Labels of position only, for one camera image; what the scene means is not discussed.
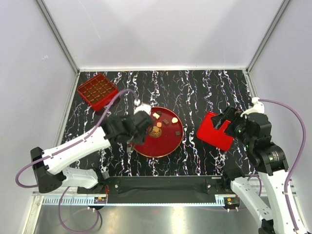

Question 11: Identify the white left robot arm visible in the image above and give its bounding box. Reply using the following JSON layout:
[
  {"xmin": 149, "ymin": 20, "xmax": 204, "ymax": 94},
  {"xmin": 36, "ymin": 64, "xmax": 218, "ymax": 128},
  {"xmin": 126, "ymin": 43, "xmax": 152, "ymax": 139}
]
[{"xmin": 30, "ymin": 110, "xmax": 154, "ymax": 194}]

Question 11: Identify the brown striped rectangular chocolate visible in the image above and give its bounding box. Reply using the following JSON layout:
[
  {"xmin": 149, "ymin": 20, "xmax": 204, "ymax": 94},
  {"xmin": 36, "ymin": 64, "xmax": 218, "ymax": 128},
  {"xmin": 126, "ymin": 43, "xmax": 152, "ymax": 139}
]
[{"xmin": 163, "ymin": 119, "xmax": 169, "ymax": 126}]

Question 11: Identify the red compartment chocolate box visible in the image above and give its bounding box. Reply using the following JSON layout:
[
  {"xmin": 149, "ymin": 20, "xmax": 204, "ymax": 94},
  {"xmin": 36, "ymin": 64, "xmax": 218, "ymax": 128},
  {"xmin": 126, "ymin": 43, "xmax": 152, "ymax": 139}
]
[{"xmin": 77, "ymin": 74, "xmax": 118, "ymax": 111}]

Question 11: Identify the aluminium frame rail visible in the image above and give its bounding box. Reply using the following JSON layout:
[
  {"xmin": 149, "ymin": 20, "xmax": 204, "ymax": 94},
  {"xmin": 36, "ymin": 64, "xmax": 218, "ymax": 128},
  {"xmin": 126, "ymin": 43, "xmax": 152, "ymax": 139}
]
[{"xmin": 31, "ymin": 177, "xmax": 300, "ymax": 208}]

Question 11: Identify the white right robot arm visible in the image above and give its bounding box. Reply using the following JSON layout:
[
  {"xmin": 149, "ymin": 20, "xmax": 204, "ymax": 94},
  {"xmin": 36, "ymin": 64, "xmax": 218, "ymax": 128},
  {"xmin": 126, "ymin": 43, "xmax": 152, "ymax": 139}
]
[{"xmin": 211, "ymin": 102, "xmax": 308, "ymax": 234}]

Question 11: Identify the white rectangular chocolate right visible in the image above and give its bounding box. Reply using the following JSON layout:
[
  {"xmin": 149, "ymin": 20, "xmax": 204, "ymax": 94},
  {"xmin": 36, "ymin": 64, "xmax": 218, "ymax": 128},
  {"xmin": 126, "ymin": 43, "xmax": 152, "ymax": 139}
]
[{"xmin": 153, "ymin": 113, "xmax": 160, "ymax": 119}]

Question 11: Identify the round red lacquer tray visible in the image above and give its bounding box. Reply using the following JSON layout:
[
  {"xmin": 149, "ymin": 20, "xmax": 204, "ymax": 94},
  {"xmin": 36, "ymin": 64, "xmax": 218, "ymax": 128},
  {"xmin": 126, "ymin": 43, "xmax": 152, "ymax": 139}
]
[{"xmin": 134, "ymin": 107, "xmax": 184, "ymax": 157}]

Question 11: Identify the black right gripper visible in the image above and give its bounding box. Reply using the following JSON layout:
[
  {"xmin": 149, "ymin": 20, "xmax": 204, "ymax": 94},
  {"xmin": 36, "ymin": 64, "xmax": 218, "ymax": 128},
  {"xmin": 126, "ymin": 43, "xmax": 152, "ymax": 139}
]
[{"xmin": 210, "ymin": 105, "xmax": 254, "ymax": 148}]

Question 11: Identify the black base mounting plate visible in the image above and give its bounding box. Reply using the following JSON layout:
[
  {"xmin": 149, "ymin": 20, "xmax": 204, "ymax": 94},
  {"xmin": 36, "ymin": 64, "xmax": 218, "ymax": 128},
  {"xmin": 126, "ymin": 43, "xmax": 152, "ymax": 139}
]
[{"xmin": 77, "ymin": 175, "xmax": 238, "ymax": 204}]

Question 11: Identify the red box lid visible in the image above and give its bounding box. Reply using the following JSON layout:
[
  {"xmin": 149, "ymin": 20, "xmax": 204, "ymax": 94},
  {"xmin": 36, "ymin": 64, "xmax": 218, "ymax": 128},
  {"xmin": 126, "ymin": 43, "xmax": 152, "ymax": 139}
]
[{"xmin": 196, "ymin": 112, "xmax": 234, "ymax": 151}]

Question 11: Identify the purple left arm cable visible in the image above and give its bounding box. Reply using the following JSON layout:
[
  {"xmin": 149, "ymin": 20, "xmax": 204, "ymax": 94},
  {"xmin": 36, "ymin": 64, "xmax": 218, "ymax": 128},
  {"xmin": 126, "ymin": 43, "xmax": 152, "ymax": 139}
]
[{"xmin": 15, "ymin": 89, "xmax": 142, "ymax": 231}]

